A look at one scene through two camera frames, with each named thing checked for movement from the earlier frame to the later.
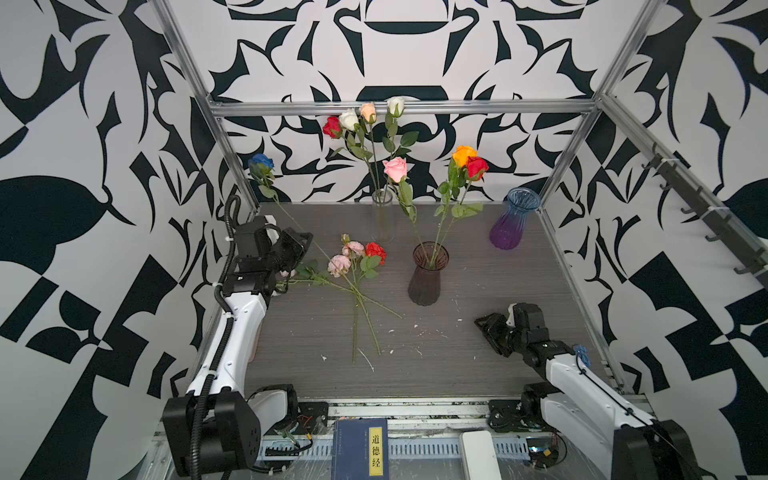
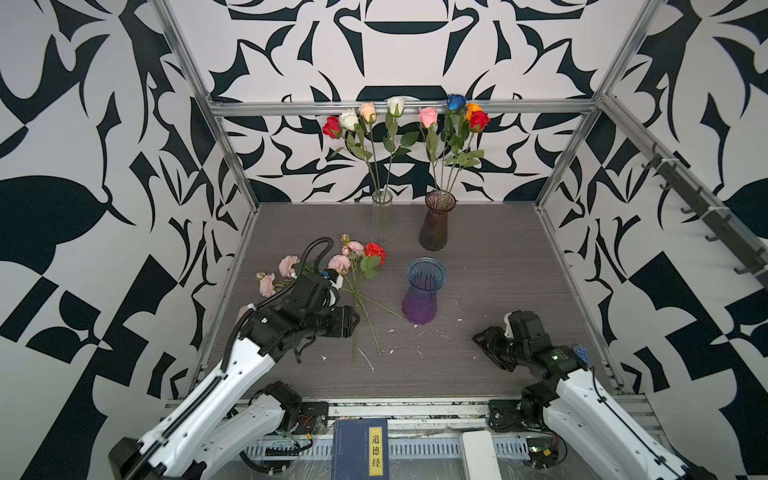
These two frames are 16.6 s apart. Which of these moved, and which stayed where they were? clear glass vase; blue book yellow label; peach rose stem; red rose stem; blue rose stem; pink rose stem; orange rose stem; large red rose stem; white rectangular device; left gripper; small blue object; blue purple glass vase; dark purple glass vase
Moved: left gripper; dark purple glass vase; blue rose stem; orange rose stem; large red rose stem; pink rose stem; blue purple glass vase
Stayed: white rectangular device; blue book yellow label; clear glass vase; red rose stem; peach rose stem; small blue object
